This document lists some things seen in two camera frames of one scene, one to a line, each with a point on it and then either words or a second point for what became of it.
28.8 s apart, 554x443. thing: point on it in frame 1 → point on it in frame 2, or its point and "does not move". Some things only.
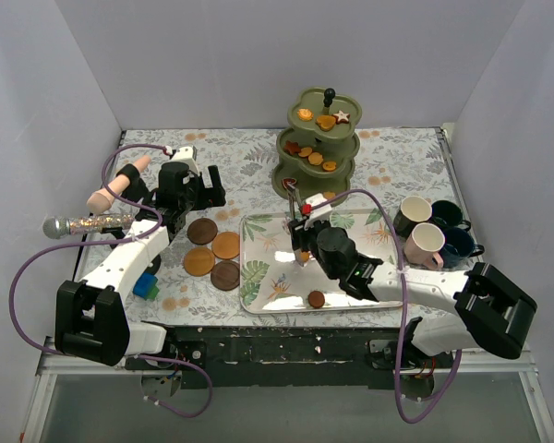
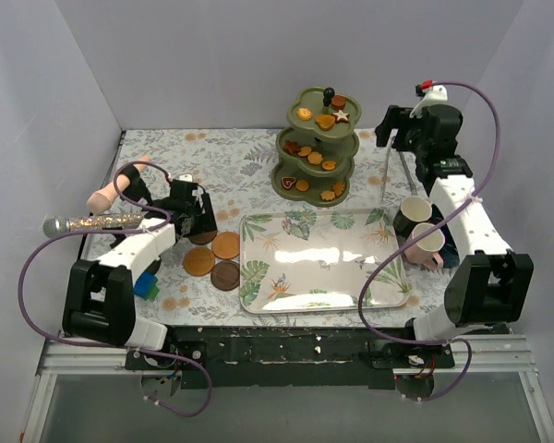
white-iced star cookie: (341, 116) does not move
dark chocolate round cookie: (316, 298) → (338, 102)
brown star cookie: (292, 147) does not move
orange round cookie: (315, 158) does not move
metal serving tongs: (296, 209) → (414, 188)
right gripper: (298, 229) → (395, 131)
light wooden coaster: (198, 261) does not move
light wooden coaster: (225, 245) does not move
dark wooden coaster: (201, 231) does not move
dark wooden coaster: (225, 275) does not move
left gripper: (208, 195) → (144, 199)
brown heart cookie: (326, 122) does not move
